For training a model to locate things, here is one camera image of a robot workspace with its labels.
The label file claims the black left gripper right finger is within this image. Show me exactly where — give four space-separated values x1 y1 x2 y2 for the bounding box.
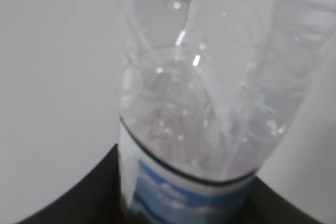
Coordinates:
243 177 319 223

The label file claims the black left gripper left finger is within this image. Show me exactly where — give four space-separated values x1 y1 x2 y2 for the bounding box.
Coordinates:
19 144 120 223

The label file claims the clear plastic water bottle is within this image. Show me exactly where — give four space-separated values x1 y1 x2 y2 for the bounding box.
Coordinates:
118 0 335 223

